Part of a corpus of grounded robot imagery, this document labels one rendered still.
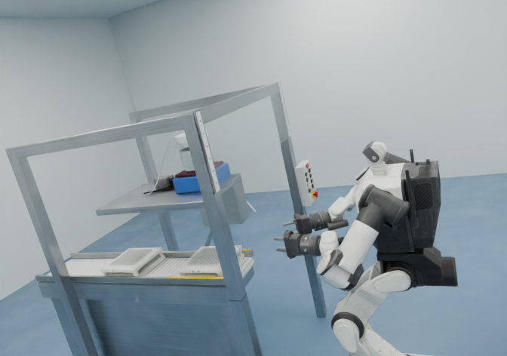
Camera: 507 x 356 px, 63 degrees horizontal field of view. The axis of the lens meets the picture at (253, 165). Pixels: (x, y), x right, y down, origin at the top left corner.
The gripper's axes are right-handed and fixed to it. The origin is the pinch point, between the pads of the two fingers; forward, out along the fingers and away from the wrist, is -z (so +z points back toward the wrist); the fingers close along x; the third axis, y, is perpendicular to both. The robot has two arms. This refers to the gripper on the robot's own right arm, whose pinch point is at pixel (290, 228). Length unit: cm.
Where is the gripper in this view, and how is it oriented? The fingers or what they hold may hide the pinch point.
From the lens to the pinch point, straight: 198.8
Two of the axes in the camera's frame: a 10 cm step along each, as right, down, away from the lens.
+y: -1.4, -2.0, 9.7
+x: 2.2, 9.5, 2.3
